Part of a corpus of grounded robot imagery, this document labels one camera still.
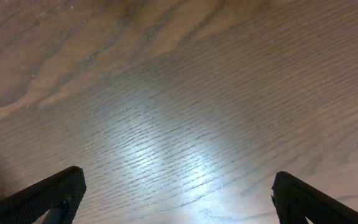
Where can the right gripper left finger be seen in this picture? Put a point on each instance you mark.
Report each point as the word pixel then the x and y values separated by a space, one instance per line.
pixel 58 197

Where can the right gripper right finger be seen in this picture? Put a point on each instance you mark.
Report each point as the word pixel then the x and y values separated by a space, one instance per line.
pixel 297 202

